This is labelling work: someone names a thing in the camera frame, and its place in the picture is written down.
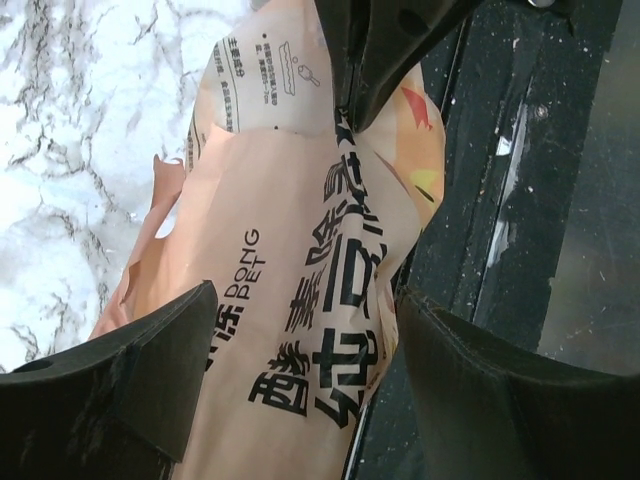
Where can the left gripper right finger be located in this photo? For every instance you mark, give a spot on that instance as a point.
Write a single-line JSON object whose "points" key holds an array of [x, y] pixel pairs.
{"points": [[487, 409]]}

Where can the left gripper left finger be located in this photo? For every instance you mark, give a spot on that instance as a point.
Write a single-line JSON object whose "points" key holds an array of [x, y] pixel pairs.
{"points": [[120, 406]]}

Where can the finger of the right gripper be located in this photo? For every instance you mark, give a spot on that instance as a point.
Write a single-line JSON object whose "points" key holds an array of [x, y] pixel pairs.
{"points": [[373, 44]]}

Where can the orange cat litter bag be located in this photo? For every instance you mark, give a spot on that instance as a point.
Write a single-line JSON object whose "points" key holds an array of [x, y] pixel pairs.
{"points": [[300, 224]]}

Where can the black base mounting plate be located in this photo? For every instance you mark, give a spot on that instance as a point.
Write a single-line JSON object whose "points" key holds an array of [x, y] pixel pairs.
{"points": [[537, 239]]}

